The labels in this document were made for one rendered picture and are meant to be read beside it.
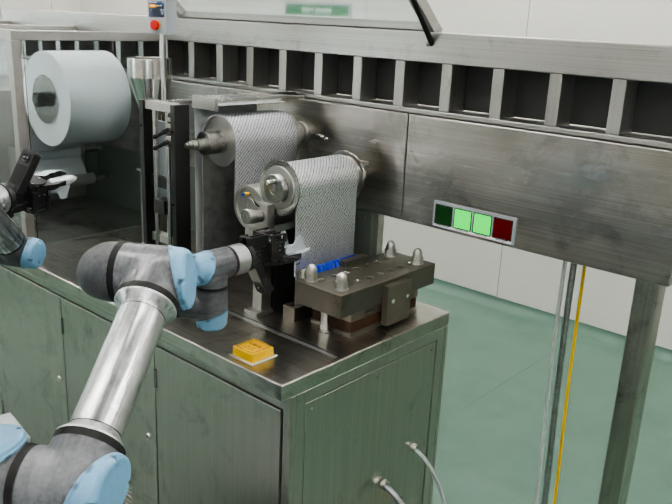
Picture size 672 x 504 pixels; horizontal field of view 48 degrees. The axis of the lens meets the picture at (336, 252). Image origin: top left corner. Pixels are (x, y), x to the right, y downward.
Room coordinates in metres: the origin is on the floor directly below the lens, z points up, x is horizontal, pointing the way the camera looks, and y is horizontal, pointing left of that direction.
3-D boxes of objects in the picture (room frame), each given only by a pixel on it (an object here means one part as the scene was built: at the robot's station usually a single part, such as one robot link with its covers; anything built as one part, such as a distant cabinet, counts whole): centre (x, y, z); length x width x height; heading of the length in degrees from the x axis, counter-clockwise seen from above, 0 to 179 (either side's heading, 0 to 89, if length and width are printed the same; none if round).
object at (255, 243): (1.81, 0.19, 1.12); 0.12 x 0.08 x 0.09; 139
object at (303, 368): (2.59, 0.83, 0.88); 2.52 x 0.66 x 0.04; 49
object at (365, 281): (1.94, -0.09, 1.00); 0.40 x 0.16 x 0.06; 139
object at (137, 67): (2.49, 0.62, 1.50); 0.14 x 0.14 x 0.06
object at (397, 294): (1.89, -0.17, 0.97); 0.10 x 0.03 x 0.11; 139
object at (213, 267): (1.69, 0.29, 1.11); 0.11 x 0.08 x 0.09; 139
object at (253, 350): (1.66, 0.19, 0.91); 0.07 x 0.07 x 0.02; 49
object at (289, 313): (1.99, 0.03, 0.92); 0.28 x 0.04 x 0.04; 139
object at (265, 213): (1.93, 0.21, 1.05); 0.06 x 0.05 x 0.31; 139
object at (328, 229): (1.99, 0.03, 1.11); 0.23 x 0.01 x 0.18; 139
